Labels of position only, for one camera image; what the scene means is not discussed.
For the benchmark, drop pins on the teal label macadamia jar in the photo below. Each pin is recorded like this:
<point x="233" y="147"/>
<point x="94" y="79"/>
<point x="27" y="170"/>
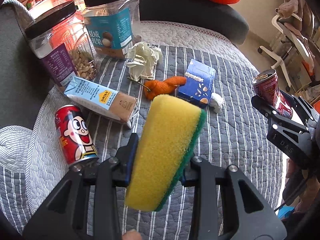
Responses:
<point x="113" y="25"/>

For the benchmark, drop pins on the crumpled white tissue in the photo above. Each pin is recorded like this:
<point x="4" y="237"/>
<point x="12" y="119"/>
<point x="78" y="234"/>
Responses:
<point x="216" y="102"/>

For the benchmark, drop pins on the purple label nut jar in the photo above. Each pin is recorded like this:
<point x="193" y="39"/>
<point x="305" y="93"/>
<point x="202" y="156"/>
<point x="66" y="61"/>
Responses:
<point x="60" y="41"/>

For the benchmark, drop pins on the white office chair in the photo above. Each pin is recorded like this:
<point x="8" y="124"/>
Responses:
<point x="294" y="54"/>

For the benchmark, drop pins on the crumpled cream paper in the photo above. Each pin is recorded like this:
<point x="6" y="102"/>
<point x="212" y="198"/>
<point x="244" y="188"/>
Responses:
<point x="144" y="60"/>

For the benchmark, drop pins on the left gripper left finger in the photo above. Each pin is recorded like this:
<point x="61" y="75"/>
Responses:
<point x="83" y="205"/>

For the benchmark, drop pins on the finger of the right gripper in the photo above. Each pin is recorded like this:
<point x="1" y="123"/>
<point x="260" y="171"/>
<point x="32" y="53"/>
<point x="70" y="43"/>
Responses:
<point x="274" y="118"/>
<point x="303" y="112"/>

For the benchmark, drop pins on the orange peel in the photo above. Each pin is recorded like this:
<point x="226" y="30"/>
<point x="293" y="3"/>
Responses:
<point x="168" y="86"/>

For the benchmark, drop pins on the red cartoon drink can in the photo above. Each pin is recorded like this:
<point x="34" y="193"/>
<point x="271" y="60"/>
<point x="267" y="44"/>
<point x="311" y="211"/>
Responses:
<point x="74" y="137"/>

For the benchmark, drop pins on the crushed red drink can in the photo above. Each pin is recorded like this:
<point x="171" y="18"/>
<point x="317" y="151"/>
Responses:
<point x="265" y="85"/>

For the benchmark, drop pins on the yellow green sponge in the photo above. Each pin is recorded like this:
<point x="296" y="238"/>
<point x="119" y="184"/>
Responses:
<point x="166" y="145"/>

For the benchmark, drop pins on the brown blanket on chair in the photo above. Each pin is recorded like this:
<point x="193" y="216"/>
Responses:
<point x="295" y="5"/>

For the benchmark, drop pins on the light blue milk carton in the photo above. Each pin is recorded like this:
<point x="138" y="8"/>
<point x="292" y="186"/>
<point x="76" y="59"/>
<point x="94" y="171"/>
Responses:
<point x="107" y="102"/>

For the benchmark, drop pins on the blue plastic stool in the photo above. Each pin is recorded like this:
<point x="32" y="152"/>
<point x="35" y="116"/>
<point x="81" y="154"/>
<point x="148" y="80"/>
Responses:
<point x="285" y="212"/>

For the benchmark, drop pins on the striped grey quilted cover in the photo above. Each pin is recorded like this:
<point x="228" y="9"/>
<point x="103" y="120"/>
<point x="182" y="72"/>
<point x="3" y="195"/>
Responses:
<point x="31" y="159"/>

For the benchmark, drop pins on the blue white snack box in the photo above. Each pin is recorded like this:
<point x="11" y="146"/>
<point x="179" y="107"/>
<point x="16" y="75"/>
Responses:
<point x="198" y="88"/>

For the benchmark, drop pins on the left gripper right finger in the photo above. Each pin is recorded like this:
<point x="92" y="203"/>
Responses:
<point x="227" y="205"/>

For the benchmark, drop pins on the dark grey sofa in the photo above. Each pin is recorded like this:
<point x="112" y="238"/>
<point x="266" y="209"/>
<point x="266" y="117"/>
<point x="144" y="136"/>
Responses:
<point x="175" y="7"/>

